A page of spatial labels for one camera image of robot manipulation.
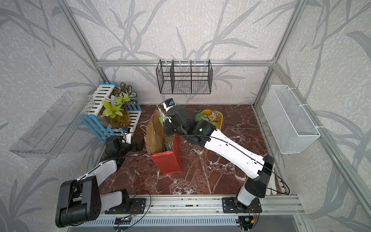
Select green packet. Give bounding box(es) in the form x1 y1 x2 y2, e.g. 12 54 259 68
157 108 168 127
195 110 221 122

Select red paper bag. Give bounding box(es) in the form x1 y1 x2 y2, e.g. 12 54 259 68
145 110 182 175

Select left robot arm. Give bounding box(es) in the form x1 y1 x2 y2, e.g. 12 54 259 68
55 136 146 228

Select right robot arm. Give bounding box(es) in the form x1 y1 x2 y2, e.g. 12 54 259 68
162 99 274 207

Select blue white slatted rack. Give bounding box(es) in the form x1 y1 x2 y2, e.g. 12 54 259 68
83 82 142 144

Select yellow plastic bowl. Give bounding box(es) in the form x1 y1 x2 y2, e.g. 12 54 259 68
201 109 223 130

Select glass vase with plants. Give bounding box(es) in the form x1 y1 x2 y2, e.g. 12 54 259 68
101 82 138 129

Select clear acrylic shelf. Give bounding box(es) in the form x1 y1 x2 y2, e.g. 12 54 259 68
9 91 94 159

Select white mesh basket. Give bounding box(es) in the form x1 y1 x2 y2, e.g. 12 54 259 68
262 85 321 154

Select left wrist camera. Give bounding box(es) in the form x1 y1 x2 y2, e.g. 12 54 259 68
120 127 132 144

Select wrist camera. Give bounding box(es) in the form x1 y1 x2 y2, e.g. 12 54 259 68
163 98 175 112
120 127 132 144

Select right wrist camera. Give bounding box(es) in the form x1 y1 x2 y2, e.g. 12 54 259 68
163 98 175 112

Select black wire basket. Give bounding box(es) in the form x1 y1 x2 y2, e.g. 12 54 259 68
156 60 213 95

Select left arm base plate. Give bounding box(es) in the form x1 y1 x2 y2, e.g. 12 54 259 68
104 198 146 215

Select aluminium front rail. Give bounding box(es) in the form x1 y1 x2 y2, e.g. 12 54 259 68
62 195 305 218

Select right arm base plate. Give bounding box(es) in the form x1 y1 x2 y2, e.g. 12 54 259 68
222 197 262 214

